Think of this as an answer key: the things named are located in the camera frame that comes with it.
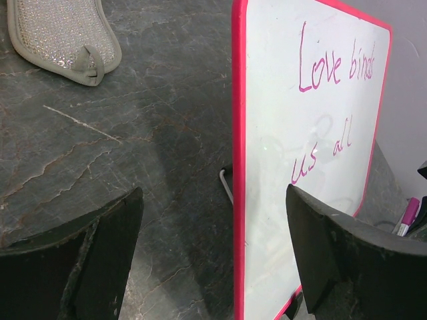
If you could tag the white whiteboard eraser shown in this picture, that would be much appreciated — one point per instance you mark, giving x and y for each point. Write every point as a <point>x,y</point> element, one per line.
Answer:
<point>69,38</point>

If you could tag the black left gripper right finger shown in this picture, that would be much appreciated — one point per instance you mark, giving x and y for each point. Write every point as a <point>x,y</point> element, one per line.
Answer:
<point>352,270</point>

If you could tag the white marker purple cap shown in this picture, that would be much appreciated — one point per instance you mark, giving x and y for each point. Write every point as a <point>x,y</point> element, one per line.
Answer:
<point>408,217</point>

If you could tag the pink framed whiteboard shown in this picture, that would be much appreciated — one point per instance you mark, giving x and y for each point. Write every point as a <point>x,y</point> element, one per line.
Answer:
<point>307,84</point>

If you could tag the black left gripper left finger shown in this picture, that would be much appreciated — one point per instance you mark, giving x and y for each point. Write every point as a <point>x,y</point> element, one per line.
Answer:
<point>78,270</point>

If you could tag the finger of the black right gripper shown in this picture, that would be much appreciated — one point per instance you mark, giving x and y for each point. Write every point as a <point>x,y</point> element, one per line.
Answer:
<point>420,219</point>

